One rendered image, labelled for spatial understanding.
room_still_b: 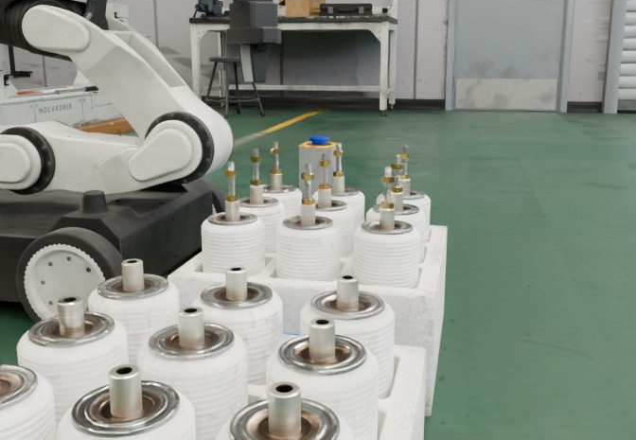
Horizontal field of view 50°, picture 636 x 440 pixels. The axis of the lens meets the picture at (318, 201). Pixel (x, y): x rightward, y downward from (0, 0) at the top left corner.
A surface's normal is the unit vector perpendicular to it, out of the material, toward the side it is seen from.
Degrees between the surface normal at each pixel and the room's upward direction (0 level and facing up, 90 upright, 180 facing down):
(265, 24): 90
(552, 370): 0
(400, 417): 0
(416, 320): 90
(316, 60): 90
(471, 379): 0
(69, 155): 90
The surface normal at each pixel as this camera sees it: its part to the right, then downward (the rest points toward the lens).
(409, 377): 0.00, -0.98
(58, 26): -0.22, 0.21
